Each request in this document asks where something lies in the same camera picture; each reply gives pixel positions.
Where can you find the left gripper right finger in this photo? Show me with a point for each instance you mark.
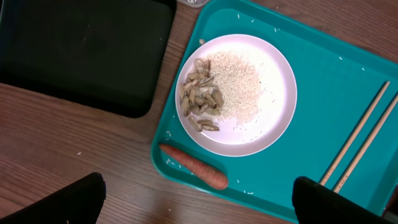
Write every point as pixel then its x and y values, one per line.
pixel 315 204

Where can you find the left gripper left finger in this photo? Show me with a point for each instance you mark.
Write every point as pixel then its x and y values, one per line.
pixel 79 202

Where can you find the wooden chopstick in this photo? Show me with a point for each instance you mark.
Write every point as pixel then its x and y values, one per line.
pixel 339 185
pixel 353 134

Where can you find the white round plate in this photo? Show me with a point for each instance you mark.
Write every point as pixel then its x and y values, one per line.
pixel 276 105

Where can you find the orange carrot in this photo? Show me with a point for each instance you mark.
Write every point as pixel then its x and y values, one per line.
pixel 207 173

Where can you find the teal serving tray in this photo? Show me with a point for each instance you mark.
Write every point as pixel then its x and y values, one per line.
pixel 336 82

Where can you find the rice pile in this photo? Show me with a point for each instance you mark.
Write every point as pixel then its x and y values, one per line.
pixel 239 82

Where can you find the black plastic tray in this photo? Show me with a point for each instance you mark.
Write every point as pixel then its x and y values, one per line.
pixel 105 54

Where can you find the peanut shells pile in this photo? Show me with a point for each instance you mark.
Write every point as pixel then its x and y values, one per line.
pixel 198 96

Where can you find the clear plastic bin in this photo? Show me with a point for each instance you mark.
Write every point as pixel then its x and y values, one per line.
pixel 194 3

